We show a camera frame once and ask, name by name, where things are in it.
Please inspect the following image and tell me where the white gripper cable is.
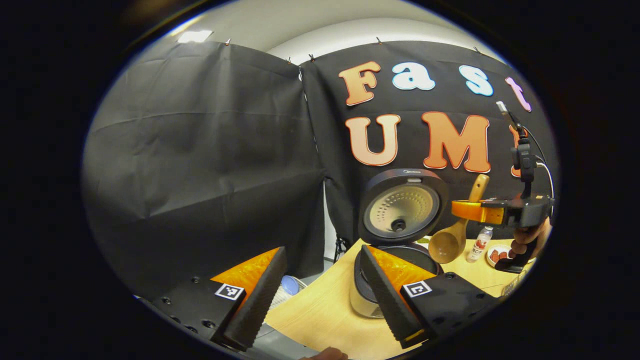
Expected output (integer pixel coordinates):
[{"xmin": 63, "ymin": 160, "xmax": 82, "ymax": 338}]
[{"xmin": 534, "ymin": 156, "xmax": 556, "ymax": 200}]

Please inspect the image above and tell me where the ceiling light panel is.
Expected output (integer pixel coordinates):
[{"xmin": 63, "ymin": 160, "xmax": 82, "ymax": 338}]
[{"xmin": 177, "ymin": 30, "xmax": 213, "ymax": 44}]

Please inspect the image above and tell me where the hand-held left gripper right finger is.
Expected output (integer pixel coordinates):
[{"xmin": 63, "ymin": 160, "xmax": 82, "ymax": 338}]
[{"xmin": 359, "ymin": 245, "xmax": 501, "ymax": 350}]

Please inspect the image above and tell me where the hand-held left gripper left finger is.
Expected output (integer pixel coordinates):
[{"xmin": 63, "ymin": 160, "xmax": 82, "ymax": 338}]
[{"xmin": 135, "ymin": 246, "xmax": 289, "ymax": 352}]

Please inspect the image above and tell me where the wooden spoon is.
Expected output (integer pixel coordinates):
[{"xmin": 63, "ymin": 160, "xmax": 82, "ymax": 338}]
[{"xmin": 428, "ymin": 174, "xmax": 491, "ymax": 265}]

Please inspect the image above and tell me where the white oval plate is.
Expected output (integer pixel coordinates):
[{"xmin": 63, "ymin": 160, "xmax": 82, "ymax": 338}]
[{"xmin": 486, "ymin": 244, "xmax": 516, "ymax": 268}]

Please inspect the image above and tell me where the clear container blue lid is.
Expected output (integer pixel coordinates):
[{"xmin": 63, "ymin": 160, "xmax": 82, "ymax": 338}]
[{"xmin": 270, "ymin": 274, "xmax": 309, "ymax": 312}]

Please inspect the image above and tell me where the dark grey rice cooker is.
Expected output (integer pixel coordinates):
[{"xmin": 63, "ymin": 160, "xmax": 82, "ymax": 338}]
[{"xmin": 350, "ymin": 168, "xmax": 451, "ymax": 319}]

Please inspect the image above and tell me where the clear drink bottle red label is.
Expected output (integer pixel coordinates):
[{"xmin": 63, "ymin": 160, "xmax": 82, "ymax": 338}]
[{"xmin": 466, "ymin": 226, "xmax": 494, "ymax": 264}]

